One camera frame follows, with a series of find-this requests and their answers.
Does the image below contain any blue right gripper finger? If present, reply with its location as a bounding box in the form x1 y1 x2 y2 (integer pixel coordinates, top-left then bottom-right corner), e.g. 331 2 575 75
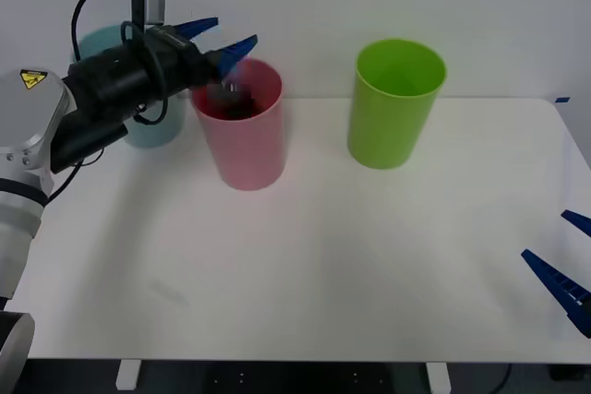
560 209 591 238
520 248 591 339

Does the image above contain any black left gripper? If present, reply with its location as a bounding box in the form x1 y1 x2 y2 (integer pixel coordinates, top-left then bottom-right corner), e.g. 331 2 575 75
145 17 259 99

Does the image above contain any dark plastic bottle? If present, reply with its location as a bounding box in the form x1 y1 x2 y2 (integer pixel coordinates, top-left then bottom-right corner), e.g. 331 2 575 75
206 81 256 121

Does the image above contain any pale blue plastic bin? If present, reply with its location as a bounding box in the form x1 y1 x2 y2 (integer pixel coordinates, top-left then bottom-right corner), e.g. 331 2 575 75
75 24 187 150

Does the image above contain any pink plastic bin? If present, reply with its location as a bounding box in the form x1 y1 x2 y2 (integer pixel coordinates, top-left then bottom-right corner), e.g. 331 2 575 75
190 57 285 192

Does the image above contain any white table leg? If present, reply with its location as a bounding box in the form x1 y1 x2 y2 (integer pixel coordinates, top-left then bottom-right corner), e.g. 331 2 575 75
115 359 142 391
425 362 452 393

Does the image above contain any green plastic bin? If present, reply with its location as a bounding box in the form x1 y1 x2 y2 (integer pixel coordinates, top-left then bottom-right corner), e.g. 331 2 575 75
346 38 448 171

